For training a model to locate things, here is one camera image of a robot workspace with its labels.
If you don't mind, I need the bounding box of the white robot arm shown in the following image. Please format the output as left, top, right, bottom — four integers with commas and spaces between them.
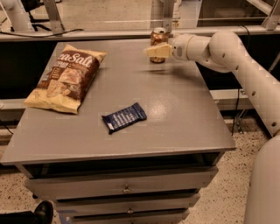
143, 31, 280, 224

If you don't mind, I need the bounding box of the grey metal rail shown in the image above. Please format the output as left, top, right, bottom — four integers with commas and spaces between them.
0, 25, 280, 42

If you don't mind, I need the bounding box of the top drawer knob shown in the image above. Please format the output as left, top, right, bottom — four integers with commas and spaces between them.
122, 185, 131, 194

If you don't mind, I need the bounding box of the black cable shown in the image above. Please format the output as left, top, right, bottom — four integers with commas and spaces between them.
0, 28, 85, 39

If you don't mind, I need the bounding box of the sea salt chips bag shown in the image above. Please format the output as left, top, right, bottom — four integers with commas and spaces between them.
24, 45, 106, 114

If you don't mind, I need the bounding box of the grey drawer cabinet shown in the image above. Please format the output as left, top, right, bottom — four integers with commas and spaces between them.
2, 39, 235, 224

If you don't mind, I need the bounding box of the drawer knob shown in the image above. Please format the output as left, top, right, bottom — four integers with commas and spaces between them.
126, 206, 134, 214
122, 185, 131, 194

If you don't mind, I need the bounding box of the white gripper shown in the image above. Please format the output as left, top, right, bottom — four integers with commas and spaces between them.
143, 34, 193, 61

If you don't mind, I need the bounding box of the blue snack bar wrapper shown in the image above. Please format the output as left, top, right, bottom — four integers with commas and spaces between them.
101, 102, 147, 135

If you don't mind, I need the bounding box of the middle drawer knob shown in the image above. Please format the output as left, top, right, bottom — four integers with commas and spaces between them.
126, 206, 134, 214

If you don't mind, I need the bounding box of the orange soda can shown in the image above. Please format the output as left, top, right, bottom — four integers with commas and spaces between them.
150, 27, 169, 64

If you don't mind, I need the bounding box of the black shoe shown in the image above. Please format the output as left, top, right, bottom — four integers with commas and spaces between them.
34, 200, 53, 224

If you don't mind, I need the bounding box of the metal frame post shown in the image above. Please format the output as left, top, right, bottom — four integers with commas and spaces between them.
163, 0, 174, 32

